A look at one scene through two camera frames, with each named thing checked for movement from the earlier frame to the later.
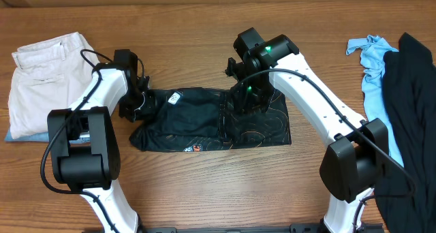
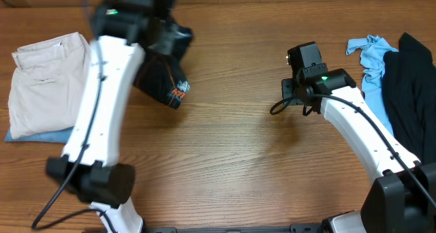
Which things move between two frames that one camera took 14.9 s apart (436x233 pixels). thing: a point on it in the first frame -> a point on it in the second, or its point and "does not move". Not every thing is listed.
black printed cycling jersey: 188,119 -> 159,76
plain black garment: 409,85 does not move
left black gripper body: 130,103 -> 165,39
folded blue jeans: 41,136 does not move
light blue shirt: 372,50 does not move
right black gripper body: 255,95 -> 289,90
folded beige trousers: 50,75 does not move
